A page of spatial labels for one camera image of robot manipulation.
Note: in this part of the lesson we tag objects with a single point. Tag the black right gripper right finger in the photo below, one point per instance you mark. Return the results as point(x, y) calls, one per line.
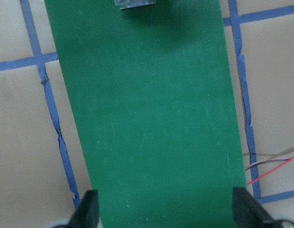
point(248, 213)

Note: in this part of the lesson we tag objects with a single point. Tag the red push button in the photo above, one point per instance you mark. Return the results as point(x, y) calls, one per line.
point(127, 4)

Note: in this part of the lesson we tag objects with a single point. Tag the green conveyor belt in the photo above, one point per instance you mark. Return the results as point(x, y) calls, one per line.
point(151, 94)

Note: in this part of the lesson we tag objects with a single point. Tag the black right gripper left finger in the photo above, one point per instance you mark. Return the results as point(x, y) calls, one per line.
point(86, 214)

